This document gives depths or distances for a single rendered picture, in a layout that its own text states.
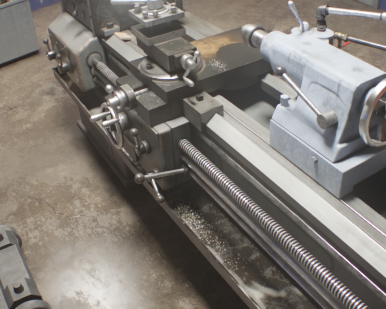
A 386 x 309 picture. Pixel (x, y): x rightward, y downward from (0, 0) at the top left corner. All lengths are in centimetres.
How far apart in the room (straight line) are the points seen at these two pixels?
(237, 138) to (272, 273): 51
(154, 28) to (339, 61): 78
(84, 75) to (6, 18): 193
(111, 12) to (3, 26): 204
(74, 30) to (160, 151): 113
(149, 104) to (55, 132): 168
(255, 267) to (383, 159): 63
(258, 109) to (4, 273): 132
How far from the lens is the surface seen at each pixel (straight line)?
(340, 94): 143
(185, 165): 194
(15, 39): 455
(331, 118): 143
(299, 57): 154
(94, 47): 263
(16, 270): 232
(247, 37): 179
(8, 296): 223
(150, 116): 184
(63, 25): 292
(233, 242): 194
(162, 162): 192
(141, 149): 197
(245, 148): 166
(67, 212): 280
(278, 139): 163
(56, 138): 341
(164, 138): 186
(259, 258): 189
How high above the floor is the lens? 183
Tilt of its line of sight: 36 degrees down
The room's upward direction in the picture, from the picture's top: 5 degrees counter-clockwise
